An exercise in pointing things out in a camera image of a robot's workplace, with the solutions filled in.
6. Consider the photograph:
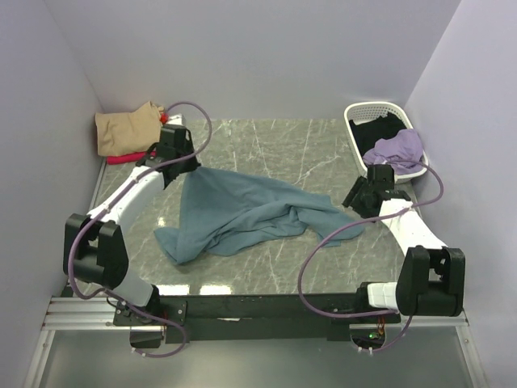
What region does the aluminium rail frame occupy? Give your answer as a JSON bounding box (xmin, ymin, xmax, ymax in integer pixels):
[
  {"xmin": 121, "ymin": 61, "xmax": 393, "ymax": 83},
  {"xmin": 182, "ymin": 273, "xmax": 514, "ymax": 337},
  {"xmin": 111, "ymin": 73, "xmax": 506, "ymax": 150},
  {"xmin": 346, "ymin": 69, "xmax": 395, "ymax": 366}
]
[{"xmin": 22, "ymin": 171, "xmax": 485, "ymax": 388}]

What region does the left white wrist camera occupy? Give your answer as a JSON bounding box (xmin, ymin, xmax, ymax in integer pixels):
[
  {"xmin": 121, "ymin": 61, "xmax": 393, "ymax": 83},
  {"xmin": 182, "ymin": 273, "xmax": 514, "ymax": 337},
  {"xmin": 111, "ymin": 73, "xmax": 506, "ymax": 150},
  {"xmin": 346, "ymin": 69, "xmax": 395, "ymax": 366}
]
[{"xmin": 160, "ymin": 113, "xmax": 186, "ymax": 127}]

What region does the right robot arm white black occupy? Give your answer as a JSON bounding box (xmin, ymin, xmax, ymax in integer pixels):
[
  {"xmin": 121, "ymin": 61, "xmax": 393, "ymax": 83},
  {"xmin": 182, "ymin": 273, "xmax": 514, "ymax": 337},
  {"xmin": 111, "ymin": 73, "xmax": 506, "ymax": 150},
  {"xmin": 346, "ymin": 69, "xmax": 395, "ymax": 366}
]
[{"xmin": 343, "ymin": 164, "xmax": 465, "ymax": 323}]

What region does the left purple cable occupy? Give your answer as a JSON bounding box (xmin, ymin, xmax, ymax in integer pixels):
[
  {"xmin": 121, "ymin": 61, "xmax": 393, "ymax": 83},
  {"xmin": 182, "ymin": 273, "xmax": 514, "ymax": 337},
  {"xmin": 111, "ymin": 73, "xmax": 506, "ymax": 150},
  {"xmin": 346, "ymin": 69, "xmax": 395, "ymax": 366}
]
[{"xmin": 67, "ymin": 100, "xmax": 213, "ymax": 359}]

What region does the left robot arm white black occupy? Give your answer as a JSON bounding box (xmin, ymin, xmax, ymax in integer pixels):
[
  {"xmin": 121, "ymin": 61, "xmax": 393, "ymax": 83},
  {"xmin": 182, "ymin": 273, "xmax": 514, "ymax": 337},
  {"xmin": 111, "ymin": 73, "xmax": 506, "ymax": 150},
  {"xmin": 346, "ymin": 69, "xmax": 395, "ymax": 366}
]
[{"xmin": 63, "ymin": 124, "xmax": 200, "ymax": 325}]

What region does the white plastic laundry basket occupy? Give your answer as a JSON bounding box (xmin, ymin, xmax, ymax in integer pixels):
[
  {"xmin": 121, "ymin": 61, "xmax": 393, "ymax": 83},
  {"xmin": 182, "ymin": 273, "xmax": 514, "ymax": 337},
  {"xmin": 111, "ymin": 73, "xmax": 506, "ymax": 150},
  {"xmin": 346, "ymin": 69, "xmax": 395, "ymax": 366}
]
[{"xmin": 343, "ymin": 101, "xmax": 428, "ymax": 183}]

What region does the folded beige t shirt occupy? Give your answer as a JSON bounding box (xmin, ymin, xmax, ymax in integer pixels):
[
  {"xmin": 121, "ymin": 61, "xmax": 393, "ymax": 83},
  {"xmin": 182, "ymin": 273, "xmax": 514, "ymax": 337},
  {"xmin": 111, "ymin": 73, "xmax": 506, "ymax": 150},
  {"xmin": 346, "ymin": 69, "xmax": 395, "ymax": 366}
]
[{"xmin": 95, "ymin": 101, "xmax": 165, "ymax": 157}]

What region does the purple t shirt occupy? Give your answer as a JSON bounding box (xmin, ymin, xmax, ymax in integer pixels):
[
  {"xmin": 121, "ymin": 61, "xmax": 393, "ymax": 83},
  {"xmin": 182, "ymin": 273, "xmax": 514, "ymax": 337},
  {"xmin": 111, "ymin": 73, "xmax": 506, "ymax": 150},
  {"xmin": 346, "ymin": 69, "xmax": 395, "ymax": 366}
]
[{"xmin": 363, "ymin": 129, "xmax": 423, "ymax": 175}]

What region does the blue t shirt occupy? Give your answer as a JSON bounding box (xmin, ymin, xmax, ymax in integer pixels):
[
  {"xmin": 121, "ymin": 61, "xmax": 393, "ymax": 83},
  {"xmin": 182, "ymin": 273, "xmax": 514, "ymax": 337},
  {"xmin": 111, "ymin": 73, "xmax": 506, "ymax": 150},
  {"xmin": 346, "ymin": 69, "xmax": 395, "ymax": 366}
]
[{"xmin": 154, "ymin": 167, "xmax": 364, "ymax": 264}]

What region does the folded pink t shirt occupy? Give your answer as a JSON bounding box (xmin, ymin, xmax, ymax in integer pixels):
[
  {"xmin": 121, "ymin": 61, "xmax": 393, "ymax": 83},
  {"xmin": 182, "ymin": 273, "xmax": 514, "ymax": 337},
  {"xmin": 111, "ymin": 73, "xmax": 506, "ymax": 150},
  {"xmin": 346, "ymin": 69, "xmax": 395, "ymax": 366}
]
[{"xmin": 106, "ymin": 152, "xmax": 145, "ymax": 165}]

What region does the black t shirt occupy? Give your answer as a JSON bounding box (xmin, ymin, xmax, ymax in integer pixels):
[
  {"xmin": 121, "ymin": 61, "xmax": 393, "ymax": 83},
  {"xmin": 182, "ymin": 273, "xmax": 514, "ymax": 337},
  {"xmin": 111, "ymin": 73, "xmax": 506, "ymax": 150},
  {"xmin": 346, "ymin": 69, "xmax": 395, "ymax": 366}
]
[{"xmin": 348, "ymin": 112, "xmax": 407, "ymax": 156}]

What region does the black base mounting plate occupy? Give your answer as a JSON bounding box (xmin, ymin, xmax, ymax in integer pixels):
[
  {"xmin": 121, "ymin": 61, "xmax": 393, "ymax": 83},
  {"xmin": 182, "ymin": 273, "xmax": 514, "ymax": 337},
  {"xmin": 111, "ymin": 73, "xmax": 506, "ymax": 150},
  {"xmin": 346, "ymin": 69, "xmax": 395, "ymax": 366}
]
[{"xmin": 113, "ymin": 293, "xmax": 401, "ymax": 349}]

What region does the purple cable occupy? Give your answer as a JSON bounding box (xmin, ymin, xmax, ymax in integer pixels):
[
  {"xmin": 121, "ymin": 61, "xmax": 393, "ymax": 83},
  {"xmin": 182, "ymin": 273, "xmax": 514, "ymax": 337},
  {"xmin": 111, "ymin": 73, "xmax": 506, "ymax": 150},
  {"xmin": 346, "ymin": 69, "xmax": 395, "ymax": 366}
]
[
  {"xmin": 67, "ymin": 100, "xmax": 213, "ymax": 359},
  {"xmin": 297, "ymin": 159, "xmax": 444, "ymax": 353}
]

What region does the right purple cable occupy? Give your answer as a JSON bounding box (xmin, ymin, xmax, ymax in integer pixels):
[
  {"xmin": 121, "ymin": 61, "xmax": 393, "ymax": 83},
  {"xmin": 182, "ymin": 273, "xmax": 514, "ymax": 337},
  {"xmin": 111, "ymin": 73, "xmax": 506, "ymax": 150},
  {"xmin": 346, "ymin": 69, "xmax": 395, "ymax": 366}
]
[{"xmin": 297, "ymin": 159, "xmax": 444, "ymax": 353}]

